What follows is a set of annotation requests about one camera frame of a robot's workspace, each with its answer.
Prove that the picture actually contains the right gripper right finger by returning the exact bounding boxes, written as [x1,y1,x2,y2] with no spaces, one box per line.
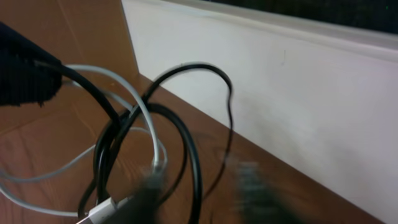
[234,162,303,224]

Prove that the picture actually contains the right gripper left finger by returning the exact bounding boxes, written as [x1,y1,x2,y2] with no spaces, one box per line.
[105,169,165,224]

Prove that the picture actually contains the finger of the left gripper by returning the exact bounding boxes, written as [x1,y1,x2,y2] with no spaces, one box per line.
[1,23,62,106]

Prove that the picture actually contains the white USB cable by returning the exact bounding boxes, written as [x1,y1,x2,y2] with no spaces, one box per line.
[0,63,169,224]

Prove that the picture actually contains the wooden side board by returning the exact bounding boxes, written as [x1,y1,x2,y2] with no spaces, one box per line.
[1,0,139,136]

